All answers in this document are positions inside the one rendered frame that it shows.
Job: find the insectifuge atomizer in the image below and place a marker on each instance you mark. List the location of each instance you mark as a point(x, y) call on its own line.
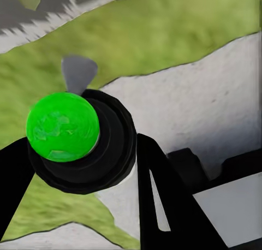
point(81, 141)

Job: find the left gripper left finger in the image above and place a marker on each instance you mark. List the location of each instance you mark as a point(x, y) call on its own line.
point(16, 173)

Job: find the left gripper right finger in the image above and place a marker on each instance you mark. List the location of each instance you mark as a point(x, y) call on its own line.
point(190, 227)

